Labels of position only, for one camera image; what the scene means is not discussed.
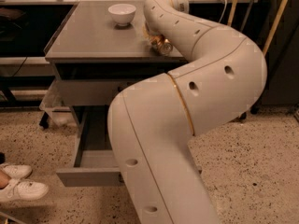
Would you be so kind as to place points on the closed grey upper drawer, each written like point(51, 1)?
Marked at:
point(91, 92)

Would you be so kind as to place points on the white sneaker near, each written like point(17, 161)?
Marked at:
point(23, 190)

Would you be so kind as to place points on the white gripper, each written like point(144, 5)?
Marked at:
point(151, 32)

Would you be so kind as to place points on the crushed orange metallic can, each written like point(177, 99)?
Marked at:
point(161, 44)

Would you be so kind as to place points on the white sneaker far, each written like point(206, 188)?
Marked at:
point(16, 171)

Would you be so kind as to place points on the yellow wheeled ladder frame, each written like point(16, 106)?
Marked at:
point(266, 45)

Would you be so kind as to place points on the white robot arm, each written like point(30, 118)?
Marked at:
point(151, 122)

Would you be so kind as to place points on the white ceramic bowl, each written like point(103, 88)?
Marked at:
point(122, 14)

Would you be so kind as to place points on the grey drawer cabinet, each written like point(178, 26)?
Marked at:
point(91, 46)

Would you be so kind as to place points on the white sneaker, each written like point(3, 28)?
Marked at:
point(23, 190)
point(16, 171)

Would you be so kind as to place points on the clear plastic bin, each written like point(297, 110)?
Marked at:
point(53, 105)

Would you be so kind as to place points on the open grey lower drawer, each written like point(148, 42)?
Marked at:
point(93, 163)

